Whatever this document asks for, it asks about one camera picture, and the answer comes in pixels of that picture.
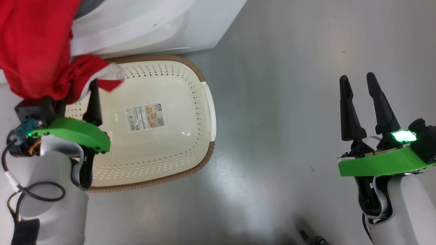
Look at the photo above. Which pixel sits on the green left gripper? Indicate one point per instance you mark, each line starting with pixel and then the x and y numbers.
pixel 78 132

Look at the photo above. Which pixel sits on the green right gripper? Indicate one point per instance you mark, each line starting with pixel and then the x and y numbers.
pixel 378 163

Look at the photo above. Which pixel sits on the red garment with white trim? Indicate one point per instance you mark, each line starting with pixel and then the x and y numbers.
pixel 34 44

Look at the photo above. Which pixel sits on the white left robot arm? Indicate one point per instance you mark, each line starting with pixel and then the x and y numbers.
pixel 51 211

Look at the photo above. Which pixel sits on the paper label sticker in basket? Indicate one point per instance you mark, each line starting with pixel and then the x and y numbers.
pixel 144 117

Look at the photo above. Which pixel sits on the cream laundry basket brown rim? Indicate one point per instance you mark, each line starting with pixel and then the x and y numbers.
pixel 170 153

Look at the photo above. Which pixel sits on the white washing machine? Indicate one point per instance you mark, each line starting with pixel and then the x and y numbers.
pixel 153 23

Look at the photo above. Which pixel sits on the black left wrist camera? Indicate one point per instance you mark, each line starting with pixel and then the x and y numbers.
pixel 37 109

